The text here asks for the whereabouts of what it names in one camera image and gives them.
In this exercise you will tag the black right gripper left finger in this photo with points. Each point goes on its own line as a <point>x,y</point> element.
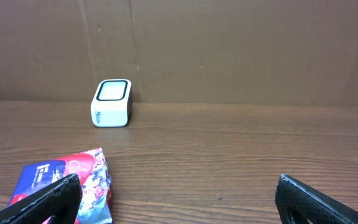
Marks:
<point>57,203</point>

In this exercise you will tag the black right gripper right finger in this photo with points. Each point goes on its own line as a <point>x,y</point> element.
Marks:
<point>299,203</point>

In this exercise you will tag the red purple Carefree pack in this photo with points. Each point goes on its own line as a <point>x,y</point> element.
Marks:
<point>93,172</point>

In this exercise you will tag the white barcode scanner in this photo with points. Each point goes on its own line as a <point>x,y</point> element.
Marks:
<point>111,106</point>

